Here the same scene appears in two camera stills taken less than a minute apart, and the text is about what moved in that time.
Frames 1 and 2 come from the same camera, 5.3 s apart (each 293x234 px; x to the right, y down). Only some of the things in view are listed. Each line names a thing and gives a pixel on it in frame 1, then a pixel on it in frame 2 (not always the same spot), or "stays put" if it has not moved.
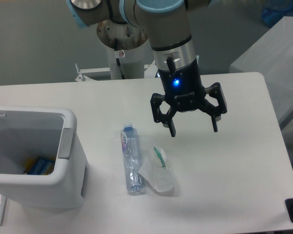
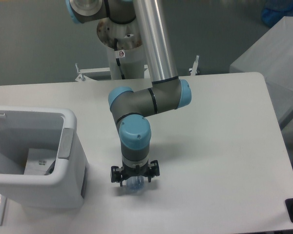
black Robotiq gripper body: x=183 y=88 -> x=128 y=172
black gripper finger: x=215 y=112 -> x=154 y=170
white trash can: x=19 y=132 stays put
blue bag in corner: x=274 y=10 stays put
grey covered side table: x=278 y=56 stays put
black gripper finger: x=156 y=100 -> x=115 y=175
